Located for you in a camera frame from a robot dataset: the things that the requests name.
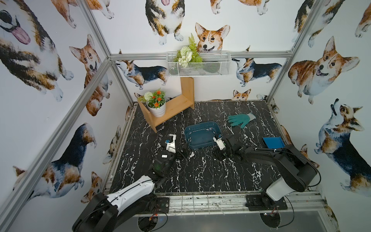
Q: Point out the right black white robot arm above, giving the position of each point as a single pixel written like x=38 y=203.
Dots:
x=296 y=171

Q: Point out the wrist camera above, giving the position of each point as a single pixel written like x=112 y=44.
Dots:
x=220 y=143
x=170 y=143

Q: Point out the white pot with flowers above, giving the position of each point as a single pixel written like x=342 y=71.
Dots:
x=155 y=102

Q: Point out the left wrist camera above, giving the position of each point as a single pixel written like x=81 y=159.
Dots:
x=170 y=143

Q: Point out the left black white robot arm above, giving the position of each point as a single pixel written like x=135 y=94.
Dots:
x=103 y=213

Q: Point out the green white artificial plant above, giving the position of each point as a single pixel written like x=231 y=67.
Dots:
x=188 y=54

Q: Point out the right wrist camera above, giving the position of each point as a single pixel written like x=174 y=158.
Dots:
x=220 y=143

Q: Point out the blue plastic dustpan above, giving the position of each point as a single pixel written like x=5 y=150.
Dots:
x=274 y=142

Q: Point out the teal plastic storage box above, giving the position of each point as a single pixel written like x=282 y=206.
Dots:
x=202 y=135

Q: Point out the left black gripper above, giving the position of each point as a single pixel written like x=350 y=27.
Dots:
x=167 y=151

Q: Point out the white wire basket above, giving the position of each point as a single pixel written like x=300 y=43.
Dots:
x=213 y=64

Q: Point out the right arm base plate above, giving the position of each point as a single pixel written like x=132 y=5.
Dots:
x=263 y=202

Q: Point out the wooden shelf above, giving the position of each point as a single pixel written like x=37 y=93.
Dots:
x=173 y=107

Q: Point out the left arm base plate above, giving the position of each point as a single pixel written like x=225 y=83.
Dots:
x=151 y=204

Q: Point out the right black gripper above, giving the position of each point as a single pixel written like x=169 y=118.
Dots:
x=225 y=148

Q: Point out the green work glove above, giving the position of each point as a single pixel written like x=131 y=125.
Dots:
x=241 y=120

